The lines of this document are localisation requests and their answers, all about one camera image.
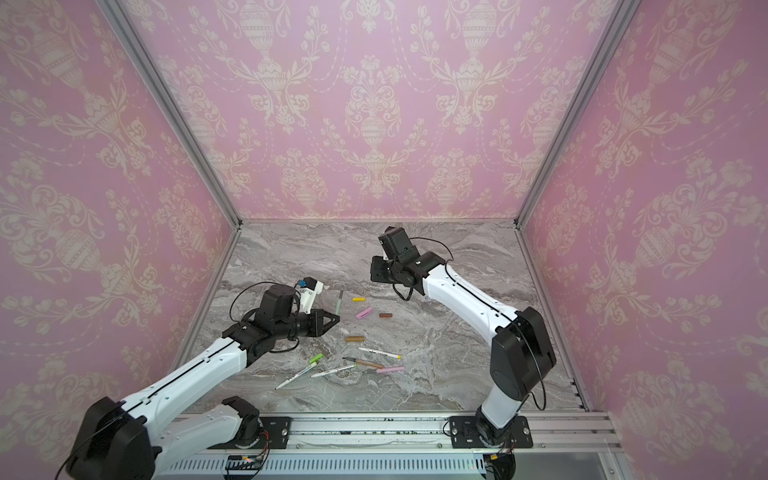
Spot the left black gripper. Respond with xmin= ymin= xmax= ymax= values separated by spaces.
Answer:
xmin=274 ymin=308 xmax=342 ymax=341

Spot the white yellow marker pen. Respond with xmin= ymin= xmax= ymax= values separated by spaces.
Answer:
xmin=358 ymin=347 xmax=403 ymax=360

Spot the light green fountain pen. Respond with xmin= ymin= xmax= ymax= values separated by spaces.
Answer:
xmin=335 ymin=290 xmax=344 ymax=316

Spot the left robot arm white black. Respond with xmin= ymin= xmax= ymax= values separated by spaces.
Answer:
xmin=59 ymin=277 xmax=340 ymax=479

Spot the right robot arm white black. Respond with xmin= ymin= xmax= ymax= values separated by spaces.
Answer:
xmin=370 ymin=227 xmax=557 ymax=446

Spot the pink pen cap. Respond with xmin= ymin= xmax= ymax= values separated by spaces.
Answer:
xmin=355 ymin=307 xmax=373 ymax=320

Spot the white green marker pen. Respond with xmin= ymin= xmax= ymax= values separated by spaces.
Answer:
xmin=311 ymin=364 xmax=357 ymax=378

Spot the brown fountain pen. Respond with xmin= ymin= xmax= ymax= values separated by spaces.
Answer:
xmin=342 ymin=357 xmax=386 ymax=370

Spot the pink fountain pen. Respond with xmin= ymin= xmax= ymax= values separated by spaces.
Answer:
xmin=376 ymin=366 xmax=405 ymax=374

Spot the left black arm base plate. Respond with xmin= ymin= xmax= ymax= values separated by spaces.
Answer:
xmin=209 ymin=416 xmax=292 ymax=451

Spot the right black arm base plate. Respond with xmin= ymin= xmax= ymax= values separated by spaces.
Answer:
xmin=446 ymin=415 xmax=534 ymax=449

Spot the white vented cable duct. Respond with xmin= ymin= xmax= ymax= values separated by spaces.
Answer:
xmin=155 ymin=452 xmax=486 ymax=479

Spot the aluminium front rail frame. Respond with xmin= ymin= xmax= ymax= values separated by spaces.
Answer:
xmin=193 ymin=412 xmax=633 ymax=479

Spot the right aluminium corner post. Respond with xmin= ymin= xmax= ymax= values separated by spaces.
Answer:
xmin=515 ymin=0 xmax=642 ymax=229

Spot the aluminium corner post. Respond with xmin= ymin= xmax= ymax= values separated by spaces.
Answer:
xmin=515 ymin=0 xmax=642 ymax=229
xmin=95 ymin=0 xmax=242 ymax=229

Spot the left aluminium corner post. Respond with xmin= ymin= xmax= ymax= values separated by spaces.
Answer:
xmin=95 ymin=0 xmax=242 ymax=229

